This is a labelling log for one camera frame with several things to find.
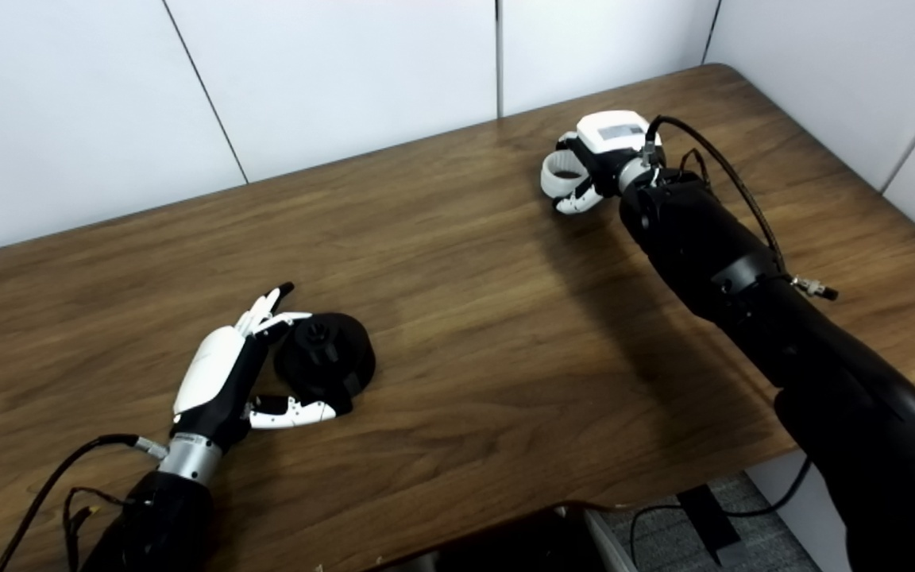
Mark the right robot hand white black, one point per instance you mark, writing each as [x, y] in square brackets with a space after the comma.
[612, 135]

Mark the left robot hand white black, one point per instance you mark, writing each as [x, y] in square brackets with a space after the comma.
[211, 365]

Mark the round black part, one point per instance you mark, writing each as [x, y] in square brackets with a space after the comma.
[330, 357]

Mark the grey slanted bar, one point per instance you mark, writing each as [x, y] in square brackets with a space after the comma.
[612, 544]

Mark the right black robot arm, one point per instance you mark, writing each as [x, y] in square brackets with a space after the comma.
[743, 278]

